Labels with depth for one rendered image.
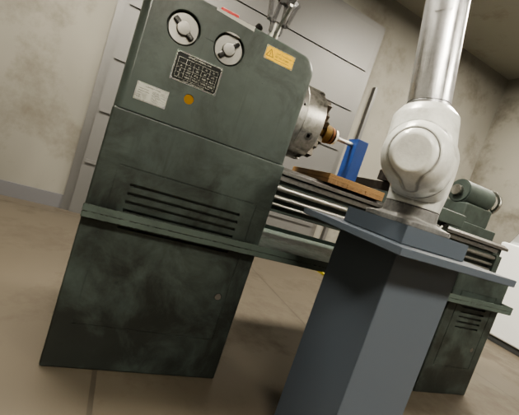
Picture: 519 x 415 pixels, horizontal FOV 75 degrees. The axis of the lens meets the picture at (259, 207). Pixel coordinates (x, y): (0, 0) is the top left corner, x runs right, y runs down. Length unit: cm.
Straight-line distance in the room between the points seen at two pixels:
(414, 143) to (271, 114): 57
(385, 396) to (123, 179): 101
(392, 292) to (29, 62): 310
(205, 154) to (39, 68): 239
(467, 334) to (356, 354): 127
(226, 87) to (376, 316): 83
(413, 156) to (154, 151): 75
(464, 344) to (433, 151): 157
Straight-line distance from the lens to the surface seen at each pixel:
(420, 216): 104
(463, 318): 214
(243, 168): 119
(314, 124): 141
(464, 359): 229
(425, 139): 81
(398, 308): 101
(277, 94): 124
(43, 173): 338
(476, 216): 224
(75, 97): 333
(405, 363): 114
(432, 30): 99
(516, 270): 409
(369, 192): 156
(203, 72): 117
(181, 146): 115
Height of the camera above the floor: 80
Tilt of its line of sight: 5 degrees down
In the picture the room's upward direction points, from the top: 18 degrees clockwise
